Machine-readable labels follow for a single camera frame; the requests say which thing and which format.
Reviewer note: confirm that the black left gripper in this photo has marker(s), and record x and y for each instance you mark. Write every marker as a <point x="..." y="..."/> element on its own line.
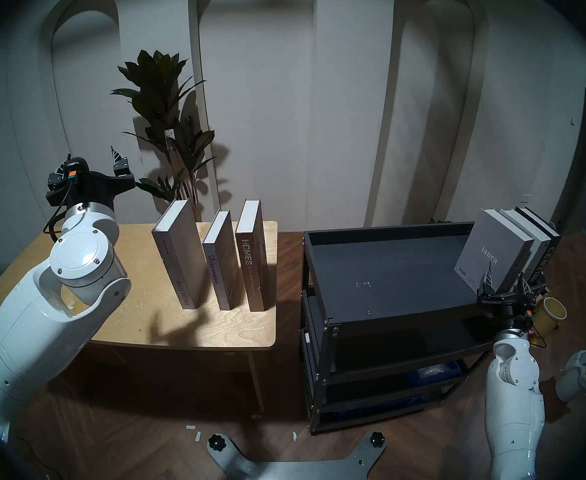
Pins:
<point x="98" y="189"/>

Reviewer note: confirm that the blue bin with clear bag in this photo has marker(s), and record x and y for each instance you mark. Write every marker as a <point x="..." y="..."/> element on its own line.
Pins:
<point x="435" y="371"/>

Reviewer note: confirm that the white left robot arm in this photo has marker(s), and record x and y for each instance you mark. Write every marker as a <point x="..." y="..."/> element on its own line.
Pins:
<point x="48" y="309"/>

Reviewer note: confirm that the black CENTURY book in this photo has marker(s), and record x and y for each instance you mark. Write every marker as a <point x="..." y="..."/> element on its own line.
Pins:
<point x="548" y="254"/>

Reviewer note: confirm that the white trash bin with bag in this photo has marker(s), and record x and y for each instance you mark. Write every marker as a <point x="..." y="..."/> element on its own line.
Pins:
<point x="578" y="379"/>

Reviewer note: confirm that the black star knob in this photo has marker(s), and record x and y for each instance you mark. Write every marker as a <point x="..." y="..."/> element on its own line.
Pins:
<point x="216" y="441"/>
<point x="377" y="439"/>

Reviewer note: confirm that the black metal shelf cart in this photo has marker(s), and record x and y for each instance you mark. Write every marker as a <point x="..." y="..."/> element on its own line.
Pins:
<point x="373" y="264"/>

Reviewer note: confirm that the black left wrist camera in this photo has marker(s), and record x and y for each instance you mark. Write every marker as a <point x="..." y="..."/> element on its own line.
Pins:
<point x="75" y="166"/>

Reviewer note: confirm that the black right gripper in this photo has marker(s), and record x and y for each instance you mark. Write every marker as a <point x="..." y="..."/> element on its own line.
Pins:
<point x="510" y="309"/>

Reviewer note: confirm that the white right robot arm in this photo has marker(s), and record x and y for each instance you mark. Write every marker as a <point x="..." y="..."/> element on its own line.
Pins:
<point x="515" y="419"/>

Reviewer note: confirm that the silver book small black lettering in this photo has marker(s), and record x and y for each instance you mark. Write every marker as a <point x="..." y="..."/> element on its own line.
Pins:
<point x="528" y="229"/>

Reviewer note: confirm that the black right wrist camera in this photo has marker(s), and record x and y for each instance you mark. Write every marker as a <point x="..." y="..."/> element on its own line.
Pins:
<point x="526" y="316"/>

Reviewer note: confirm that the grey metal robot base plate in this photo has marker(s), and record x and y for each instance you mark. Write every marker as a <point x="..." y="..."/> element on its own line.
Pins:
<point x="293" y="469"/>

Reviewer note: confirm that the light wooden display table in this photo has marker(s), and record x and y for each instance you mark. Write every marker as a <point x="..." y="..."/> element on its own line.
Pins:
<point x="173" y="324"/>

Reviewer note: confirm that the grey iaura book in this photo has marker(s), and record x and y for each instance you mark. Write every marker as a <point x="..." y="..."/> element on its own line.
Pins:
<point x="493" y="244"/>

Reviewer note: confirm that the large grey SPECIAL ISSUE book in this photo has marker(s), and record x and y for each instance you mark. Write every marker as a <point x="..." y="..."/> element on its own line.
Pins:
<point x="180" y="254"/>

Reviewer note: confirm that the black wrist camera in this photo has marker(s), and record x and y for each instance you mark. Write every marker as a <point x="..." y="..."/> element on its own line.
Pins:
<point x="75" y="166"/>
<point x="526" y="316"/>

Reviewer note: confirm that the grey Discontent book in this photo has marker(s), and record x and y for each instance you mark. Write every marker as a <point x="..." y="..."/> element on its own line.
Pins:
<point x="220" y="264"/>

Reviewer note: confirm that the yellow plastic bucket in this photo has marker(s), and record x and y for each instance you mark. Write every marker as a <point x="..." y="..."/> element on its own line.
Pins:
<point x="548" y="316"/>

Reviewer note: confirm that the brown HOMES book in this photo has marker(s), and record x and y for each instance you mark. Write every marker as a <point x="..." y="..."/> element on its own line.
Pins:
<point x="250" y="254"/>

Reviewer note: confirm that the tall green potted plant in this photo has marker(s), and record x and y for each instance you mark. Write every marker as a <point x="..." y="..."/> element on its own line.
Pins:
<point x="160" y="94"/>

